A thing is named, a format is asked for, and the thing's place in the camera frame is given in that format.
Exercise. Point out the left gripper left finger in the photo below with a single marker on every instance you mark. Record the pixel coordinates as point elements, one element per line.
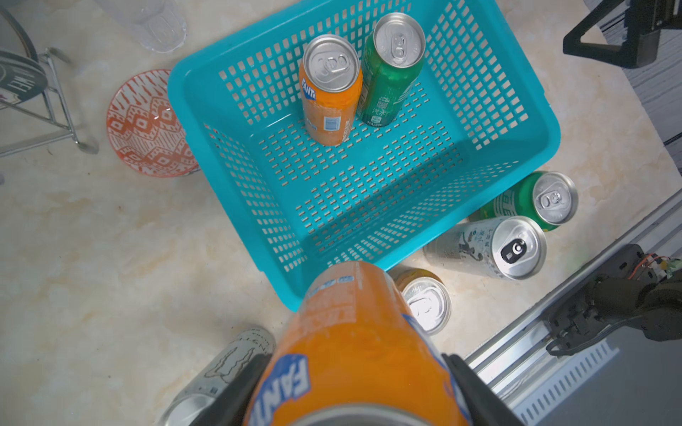
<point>231,405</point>

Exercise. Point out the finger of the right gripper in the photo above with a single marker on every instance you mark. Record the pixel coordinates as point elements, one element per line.
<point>602,37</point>

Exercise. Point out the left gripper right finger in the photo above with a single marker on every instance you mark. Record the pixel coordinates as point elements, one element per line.
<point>484,407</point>

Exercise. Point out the silver white soda can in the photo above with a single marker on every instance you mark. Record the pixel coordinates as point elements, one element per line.
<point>204,389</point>

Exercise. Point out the orange can front row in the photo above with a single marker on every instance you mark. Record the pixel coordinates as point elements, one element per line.
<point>428,299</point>

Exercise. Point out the orange can row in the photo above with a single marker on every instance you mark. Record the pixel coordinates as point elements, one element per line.
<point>330,80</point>
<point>428,299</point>

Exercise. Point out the orange Fanta can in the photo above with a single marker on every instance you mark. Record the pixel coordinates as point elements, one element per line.
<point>353,354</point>

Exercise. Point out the teal plastic basket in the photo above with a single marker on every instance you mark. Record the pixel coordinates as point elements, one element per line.
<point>475,123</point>

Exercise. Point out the green Sprite can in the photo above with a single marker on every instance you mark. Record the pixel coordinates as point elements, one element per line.
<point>549,198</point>

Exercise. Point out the green can back row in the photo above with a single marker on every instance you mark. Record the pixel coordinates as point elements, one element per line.
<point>392,60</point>

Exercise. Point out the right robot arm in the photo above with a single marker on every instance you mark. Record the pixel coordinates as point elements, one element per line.
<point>660,315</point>

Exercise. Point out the orange patterned bowl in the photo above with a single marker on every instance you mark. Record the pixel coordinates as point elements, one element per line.
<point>145,132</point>

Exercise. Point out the orange can back row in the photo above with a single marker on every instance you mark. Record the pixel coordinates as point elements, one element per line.
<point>330,80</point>

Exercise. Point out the clear glass cup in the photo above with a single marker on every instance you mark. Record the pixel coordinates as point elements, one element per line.
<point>157,25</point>

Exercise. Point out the green rimmed plate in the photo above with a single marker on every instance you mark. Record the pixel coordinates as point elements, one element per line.
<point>22,77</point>

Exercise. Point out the aluminium front rail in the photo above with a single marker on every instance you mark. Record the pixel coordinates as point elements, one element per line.
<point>604,348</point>

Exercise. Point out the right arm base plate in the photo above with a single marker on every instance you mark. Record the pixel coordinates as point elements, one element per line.
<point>604,301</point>

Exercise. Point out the metal wire plate stand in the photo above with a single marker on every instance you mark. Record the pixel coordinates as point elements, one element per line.
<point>49,108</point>

